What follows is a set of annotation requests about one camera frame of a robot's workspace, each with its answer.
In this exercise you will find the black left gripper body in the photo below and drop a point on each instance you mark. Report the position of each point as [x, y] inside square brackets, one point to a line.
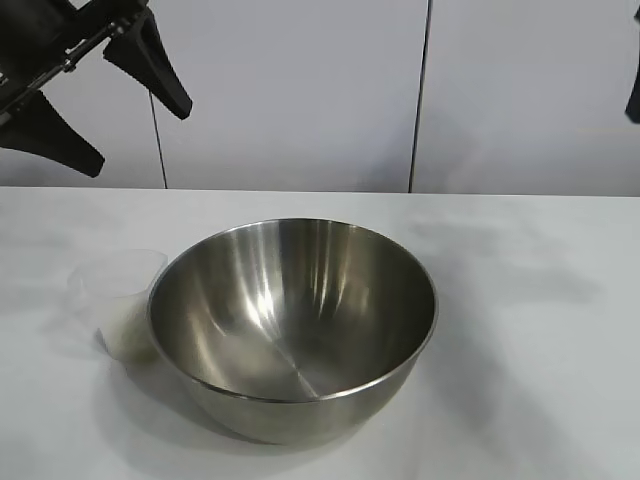
[45, 35]

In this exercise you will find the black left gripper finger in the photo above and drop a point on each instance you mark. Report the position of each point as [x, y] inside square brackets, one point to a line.
[150, 65]
[50, 137]

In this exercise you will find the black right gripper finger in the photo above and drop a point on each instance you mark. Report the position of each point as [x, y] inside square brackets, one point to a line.
[635, 102]

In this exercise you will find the clear plastic measuring cup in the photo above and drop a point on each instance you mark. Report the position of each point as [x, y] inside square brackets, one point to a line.
[110, 280]

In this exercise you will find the white rice grains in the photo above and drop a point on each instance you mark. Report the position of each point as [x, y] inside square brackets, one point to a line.
[127, 340]

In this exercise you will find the stainless steel mixing bowl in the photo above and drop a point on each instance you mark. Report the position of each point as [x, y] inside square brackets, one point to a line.
[295, 310]

